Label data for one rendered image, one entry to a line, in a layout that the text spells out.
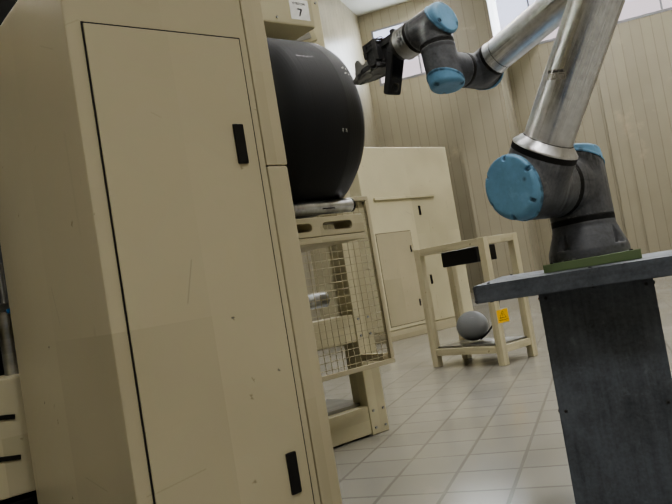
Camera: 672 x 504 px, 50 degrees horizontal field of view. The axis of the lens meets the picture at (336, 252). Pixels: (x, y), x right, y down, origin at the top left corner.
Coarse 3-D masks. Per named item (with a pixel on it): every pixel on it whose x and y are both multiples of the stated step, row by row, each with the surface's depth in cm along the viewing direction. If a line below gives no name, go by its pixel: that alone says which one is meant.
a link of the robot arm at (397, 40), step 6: (396, 30) 192; (396, 36) 191; (396, 42) 191; (402, 42) 190; (396, 48) 191; (402, 48) 190; (408, 48) 190; (402, 54) 192; (408, 54) 191; (414, 54) 191
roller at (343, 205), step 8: (320, 200) 223; (328, 200) 225; (336, 200) 227; (344, 200) 228; (352, 200) 230; (296, 208) 216; (304, 208) 218; (312, 208) 219; (320, 208) 221; (328, 208) 224; (336, 208) 226; (344, 208) 228; (352, 208) 230; (296, 216) 218
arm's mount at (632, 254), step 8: (600, 256) 165; (608, 256) 164; (616, 256) 164; (624, 256) 163; (632, 256) 163; (640, 256) 162; (552, 264) 169; (560, 264) 168; (568, 264) 168; (576, 264) 167; (584, 264) 166; (592, 264) 166; (600, 264) 165; (544, 272) 169
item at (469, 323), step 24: (480, 240) 444; (504, 240) 455; (456, 264) 470; (456, 288) 503; (432, 312) 484; (456, 312) 503; (504, 312) 445; (528, 312) 460; (432, 336) 482; (480, 336) 470; (504, 336) 442; (528, 336) 459; (432, 360) 484; (504, 360) 439
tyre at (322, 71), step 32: (288, 64) 211; (320, 64) 217; (288, 96) 208; (320, 96) 211; (352, 96) 219; (288, 128) 209; (320, 128) 210; (352, 128) 218; (288, 160) 211; (320, 160) 213; (352, 160) 221; (320, 192) 222
